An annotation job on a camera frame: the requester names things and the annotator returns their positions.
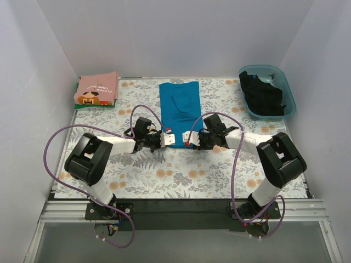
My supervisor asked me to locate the blue t shirt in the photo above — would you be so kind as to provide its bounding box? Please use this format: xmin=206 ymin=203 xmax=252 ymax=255
xmin=159 ymin=81 xmax=203 ymax=148

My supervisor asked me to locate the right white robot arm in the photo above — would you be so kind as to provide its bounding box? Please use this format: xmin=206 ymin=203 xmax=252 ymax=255
xmin=183 ymin=112 xmax=307 ymax=221

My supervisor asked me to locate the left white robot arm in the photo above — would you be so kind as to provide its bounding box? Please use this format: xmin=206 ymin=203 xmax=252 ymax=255
xmin=64 ymin=117 xmax=175 ymax=219

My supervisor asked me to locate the floral table mat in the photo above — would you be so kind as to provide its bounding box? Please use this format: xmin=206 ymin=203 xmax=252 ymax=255
xmin=54 ymin=77 xmax=307 ymax=200

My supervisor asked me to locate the black t shirt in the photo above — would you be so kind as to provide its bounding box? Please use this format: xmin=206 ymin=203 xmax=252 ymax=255
xmin=239 ymin=71 xmax=286 ymax=116

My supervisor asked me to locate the folded pink t shirt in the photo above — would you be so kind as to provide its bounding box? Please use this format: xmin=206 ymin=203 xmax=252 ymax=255
xmin=73 ymin=71 xmax=118 ymax=107

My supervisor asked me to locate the teal plastic bin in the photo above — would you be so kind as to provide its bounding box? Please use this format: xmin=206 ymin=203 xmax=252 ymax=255
xmin=239 ymin=65 xmax=296 ymax=120

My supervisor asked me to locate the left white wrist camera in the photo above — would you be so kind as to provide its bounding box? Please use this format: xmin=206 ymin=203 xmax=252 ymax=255
xmin=160 ymin=129 xmax=176 ymax=148

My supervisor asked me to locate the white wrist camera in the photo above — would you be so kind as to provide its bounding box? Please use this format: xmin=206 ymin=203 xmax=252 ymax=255
xmin=182 ymin=131 xmax=200 ymax=146
xmin=160 ymin=129 xmax=176 ymax=148

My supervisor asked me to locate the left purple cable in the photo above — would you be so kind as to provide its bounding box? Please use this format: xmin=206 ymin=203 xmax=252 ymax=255
xmin=44 ymin=105 xmax=172 ymax=249

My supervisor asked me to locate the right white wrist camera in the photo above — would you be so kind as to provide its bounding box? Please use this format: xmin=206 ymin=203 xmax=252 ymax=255
xmin=182 ymin=131 xmax=200 ymax=146

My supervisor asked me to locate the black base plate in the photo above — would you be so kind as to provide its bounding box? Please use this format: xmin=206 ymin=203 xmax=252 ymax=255
xmin=84 ymin=199 xmax=282 ymax=232

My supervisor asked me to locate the aluminium frame rail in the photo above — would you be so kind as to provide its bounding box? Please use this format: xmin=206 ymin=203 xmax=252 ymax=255
xmin=25 ymin=199 xmax=342 ymax=262

